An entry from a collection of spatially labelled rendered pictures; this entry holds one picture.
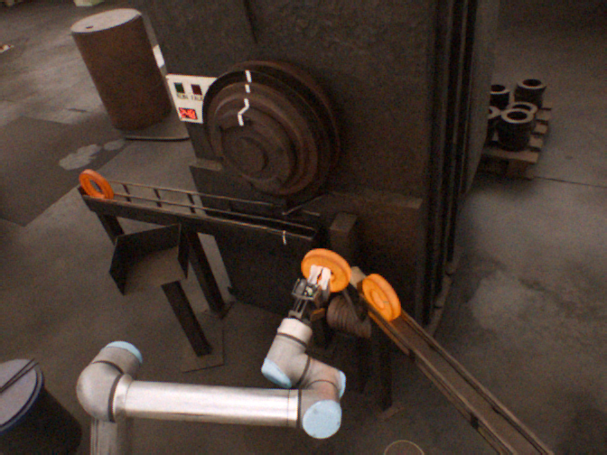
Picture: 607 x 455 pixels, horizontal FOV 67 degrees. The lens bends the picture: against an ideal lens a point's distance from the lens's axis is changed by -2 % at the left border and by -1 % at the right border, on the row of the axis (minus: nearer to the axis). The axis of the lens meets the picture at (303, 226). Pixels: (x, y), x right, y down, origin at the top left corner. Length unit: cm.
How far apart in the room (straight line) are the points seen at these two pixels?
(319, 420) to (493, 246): 178
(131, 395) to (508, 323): 171
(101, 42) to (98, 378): 330
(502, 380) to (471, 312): 36
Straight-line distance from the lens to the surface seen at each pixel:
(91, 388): 128
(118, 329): 268
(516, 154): 319
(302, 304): 132
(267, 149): 142
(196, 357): 238
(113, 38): 422
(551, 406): 220
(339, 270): 138
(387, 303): 145
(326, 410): 117
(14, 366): 221
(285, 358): 127
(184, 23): 170
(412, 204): 157
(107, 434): 149
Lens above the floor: 187
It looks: 41 degrees down
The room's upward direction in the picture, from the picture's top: 10 degrees counter-clockwise
